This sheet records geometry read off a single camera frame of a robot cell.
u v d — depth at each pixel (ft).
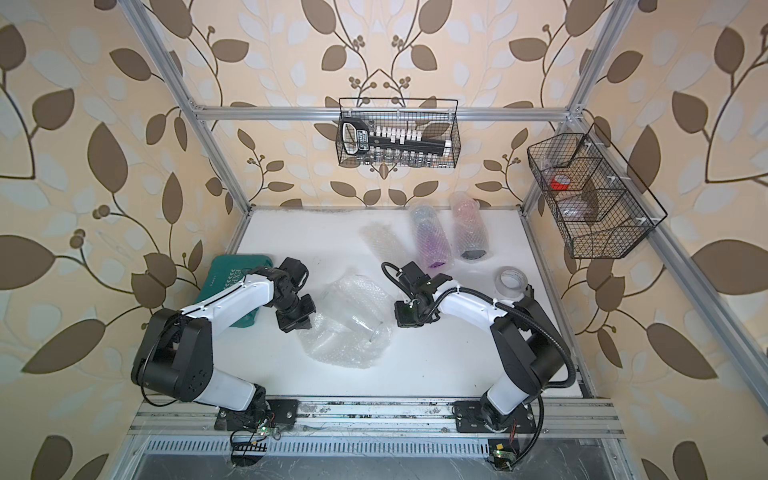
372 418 2.47
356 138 2.78
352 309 2.93
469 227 3.35
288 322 2.53
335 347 2.78
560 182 2.64
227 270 3.16
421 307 2.11
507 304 1.60
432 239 3.25
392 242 3.51
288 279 2.25
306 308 2.58
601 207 2.42
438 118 2.99
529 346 1.46
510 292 3.05
